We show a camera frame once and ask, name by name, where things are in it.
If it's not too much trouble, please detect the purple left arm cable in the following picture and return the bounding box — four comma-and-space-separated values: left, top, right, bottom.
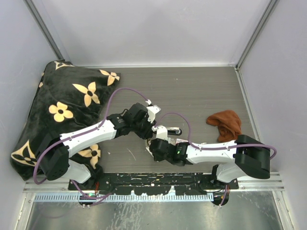
33, 88, 155, 185

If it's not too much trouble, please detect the black floral cushion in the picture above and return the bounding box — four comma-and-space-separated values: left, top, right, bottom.
10, 60, 121, 181

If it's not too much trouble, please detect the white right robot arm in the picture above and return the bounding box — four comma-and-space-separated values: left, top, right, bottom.
145, 126, 276, 189

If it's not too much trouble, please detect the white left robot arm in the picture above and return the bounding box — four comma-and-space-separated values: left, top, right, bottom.
35, 103, 161, 190

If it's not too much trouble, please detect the orange brown cloth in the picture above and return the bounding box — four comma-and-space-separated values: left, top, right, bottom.
206, 110, 242, 142

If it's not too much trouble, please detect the black stapler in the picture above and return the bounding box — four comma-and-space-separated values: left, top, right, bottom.
166, 127, 182, 136

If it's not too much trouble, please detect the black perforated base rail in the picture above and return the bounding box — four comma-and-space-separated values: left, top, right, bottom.
77, 172, 225, 196

